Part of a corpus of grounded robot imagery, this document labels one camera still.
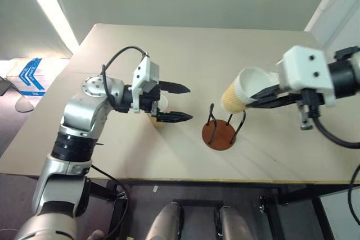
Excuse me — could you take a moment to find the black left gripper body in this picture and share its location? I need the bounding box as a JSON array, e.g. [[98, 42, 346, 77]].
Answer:
[[139, 81, 162, 117]]

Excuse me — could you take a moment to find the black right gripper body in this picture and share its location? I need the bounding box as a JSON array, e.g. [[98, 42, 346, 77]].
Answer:
[[295, 89, 323, 130]]

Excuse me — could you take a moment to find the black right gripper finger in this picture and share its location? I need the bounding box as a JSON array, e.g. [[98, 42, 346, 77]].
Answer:
[[245, 92, 300, 109], [250, 83, 282, 101]]

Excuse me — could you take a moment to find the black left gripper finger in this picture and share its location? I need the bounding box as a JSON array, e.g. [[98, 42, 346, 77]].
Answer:
[[159, 80, 192, 94], [156, 111, 194, 124]]

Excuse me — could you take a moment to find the tan ribbed paper cup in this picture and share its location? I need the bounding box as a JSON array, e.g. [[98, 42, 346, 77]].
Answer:
[[148, 95, 170, 127], [221, 67, 281, 115]]

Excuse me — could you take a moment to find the grey rounded robot leg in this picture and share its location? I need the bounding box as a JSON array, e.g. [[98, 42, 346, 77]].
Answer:
[[218, 205, 254, 240], [146, 204, 184, 240]]

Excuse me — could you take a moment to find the white flat panel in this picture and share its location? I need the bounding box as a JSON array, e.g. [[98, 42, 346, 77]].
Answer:
[[319, 185, 360, 240]]

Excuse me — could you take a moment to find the cardboard box with blue print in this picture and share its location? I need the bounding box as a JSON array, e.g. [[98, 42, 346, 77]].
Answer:
[[5, 57, 70, 98]]

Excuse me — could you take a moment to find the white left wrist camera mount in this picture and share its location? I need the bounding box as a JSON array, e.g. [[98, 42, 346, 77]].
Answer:
[[130, 56, 160, 115]]

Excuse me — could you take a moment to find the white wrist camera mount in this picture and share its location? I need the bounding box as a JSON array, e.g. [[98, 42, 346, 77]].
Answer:
[[277, 45, 337, 108], [130, 56, 160, 115]]

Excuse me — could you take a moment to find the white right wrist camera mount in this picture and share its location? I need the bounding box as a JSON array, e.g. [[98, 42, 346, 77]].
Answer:
[[277, 45, 337, 108]]

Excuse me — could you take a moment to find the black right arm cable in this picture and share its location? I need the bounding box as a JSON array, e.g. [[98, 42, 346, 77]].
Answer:
[[308, 89, 360, 221]]

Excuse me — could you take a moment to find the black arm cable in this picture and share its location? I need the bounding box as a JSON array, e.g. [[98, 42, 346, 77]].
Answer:
[[101, 46, 149, 106], [308, 89, 360, 221]]

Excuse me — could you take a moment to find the wire cup holder wooden base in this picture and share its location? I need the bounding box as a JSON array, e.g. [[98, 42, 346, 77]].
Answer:
[[201, 103, 248, 151]]

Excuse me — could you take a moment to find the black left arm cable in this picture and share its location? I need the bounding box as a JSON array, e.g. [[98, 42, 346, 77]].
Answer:
[[101, 46, 149, 106]]

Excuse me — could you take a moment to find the black cable under table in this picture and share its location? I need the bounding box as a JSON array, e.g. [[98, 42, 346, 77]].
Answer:
[[89, 165, 131, 206]]

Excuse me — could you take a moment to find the black metal table frame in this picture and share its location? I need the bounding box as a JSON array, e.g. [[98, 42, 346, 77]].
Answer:
[[84, 179, 337, 240]]

